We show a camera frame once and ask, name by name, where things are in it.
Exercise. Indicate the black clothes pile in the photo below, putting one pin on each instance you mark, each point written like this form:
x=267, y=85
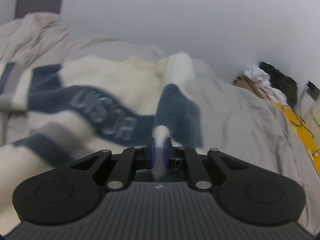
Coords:
x=280, y=81

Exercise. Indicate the white navy fleece sweater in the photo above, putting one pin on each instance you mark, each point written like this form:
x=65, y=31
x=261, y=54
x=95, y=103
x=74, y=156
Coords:
x=79, y=107

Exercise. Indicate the yellow cloth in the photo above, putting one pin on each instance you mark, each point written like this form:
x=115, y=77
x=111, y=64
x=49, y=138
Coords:
x=305, y=135

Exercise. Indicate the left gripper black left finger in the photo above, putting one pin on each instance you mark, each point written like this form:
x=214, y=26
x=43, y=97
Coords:
x=132, y=159

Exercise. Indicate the white clothes pile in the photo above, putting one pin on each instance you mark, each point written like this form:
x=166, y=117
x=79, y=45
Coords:
x=262, y=81

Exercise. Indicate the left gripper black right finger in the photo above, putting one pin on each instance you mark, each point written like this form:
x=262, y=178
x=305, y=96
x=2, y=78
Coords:
x=187, y=161

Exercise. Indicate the cardboard box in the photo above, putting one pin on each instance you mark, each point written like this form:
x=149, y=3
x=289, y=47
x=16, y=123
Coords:
x=246, y=83

